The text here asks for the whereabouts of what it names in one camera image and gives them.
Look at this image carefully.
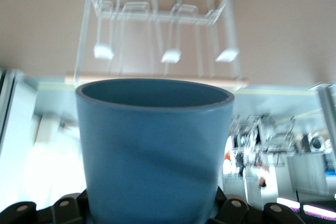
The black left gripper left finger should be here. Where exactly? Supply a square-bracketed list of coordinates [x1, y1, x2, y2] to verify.
[0, 190, 91, 224]

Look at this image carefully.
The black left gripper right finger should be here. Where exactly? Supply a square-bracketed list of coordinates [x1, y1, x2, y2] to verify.
[209, 189, 308, 224]

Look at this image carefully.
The blue plastic cup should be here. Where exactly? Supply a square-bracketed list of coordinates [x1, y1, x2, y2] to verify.
[75, 78, 235, 224]

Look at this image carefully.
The white lab cabinet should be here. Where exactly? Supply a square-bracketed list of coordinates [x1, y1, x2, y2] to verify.
[286, 153, 330, 198]

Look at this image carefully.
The metal lab shelf trolley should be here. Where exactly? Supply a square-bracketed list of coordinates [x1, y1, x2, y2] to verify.
[230, 113, 299, 161]

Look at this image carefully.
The brown table cover sheet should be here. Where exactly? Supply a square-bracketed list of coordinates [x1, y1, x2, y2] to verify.
[0, 0, 336, 90]

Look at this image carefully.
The white wire cup rack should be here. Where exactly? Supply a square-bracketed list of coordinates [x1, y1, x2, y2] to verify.
[64, 0, 249, 89]

